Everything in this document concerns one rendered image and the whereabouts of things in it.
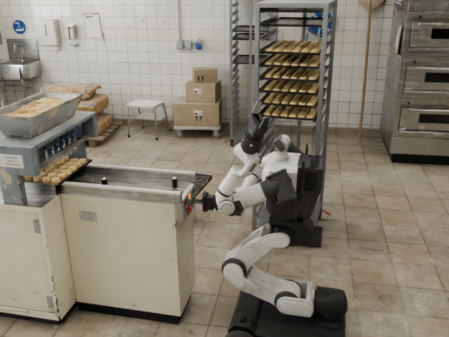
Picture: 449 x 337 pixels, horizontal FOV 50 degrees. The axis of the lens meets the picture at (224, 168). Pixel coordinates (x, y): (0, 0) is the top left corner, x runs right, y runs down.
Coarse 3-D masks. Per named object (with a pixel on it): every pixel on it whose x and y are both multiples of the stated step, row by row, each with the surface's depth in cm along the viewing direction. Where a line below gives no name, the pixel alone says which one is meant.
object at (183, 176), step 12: (84, 168) 300; (96, 168) 298; (108, 168) 296; (120, 168) 294; (132, 168) 292; (144, 168) 291; (156, 168) 291; (168, 180) 290; (180, 180) 288; (192, 180) 286
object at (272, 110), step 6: (270, 108) 358; (276, 108) 366; (282, 108) 359; (288, 108) 358; (294, 108) 358; (300, 108) 361; (306, 108) 358; (312, 108) 358; (264, 114) 347; (270, 114) 346; (276, 114) 343; (282, 114) 342; (288, 114) 348; (294, 114) 342; (300, 114) 342; (306, 114) 349; (312, 114) 342
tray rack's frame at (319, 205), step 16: (272, 0) 348; (288, 0) 345; (304, 0) 343; (320, 0) 340; (336, 0) 349; (304, 16) 370; (336, 16) 362; (304, 32) 374; (272, 128) 408; (320, 192) 416; (320, 208) 406
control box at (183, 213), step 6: (192, 186) 282; (186, 192) 274; (192, 192) 281; (186, 198) 271; (180, 204) 265; (186, 204) 271; (192, 204) 284; (180, 210) 266; (186, 210) 272; (180, 216) 267; (186, 216) 273; (180, 222) 269
